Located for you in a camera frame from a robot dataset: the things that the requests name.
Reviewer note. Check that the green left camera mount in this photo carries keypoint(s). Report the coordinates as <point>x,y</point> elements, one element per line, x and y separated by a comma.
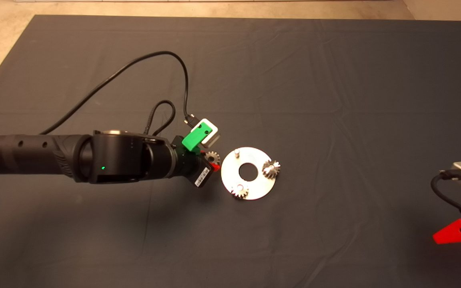
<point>193,138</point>

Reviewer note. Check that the dark grey table cloth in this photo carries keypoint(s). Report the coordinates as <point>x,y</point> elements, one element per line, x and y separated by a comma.
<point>334,100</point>

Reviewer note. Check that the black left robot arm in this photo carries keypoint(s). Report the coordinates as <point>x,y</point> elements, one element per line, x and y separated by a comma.
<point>74,158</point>

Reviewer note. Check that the round metal carrier plate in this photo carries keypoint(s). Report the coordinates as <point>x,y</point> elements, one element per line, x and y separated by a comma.
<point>230,172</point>

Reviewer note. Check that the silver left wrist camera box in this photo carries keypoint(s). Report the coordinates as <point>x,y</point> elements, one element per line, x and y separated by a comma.
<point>213,134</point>

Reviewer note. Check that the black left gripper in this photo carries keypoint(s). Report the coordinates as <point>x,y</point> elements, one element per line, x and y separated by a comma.
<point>196,170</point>

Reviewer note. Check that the small steel planetary gear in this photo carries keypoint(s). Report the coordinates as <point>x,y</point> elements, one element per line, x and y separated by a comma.
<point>269,171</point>
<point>239,194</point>
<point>215,155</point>

